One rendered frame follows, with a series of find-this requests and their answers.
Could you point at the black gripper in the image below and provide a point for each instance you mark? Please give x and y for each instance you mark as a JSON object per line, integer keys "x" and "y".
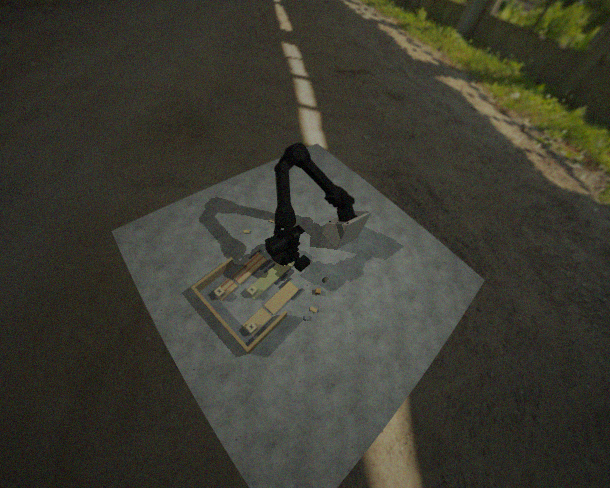
{"x": 300, "y": 263}

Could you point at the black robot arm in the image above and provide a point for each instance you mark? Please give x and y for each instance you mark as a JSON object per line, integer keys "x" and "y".
{"x": 298, "y": 155}

